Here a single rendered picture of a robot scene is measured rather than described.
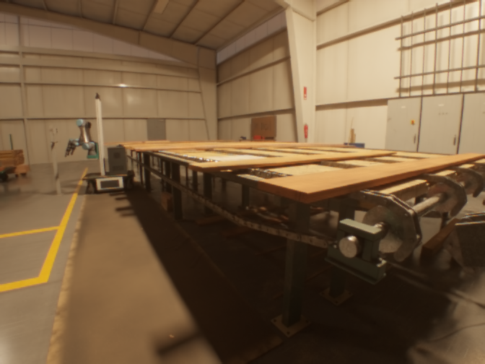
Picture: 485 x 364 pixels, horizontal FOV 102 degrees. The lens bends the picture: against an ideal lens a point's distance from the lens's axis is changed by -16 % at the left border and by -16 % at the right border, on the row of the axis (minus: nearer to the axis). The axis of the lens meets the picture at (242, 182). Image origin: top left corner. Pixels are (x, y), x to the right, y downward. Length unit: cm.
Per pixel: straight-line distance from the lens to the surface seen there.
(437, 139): 633
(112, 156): 478
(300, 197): 60
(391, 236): 77
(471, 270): 71
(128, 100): 1366
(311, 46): 919
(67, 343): 157
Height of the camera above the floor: 101
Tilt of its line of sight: 11 degrees down
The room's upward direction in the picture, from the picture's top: straight up
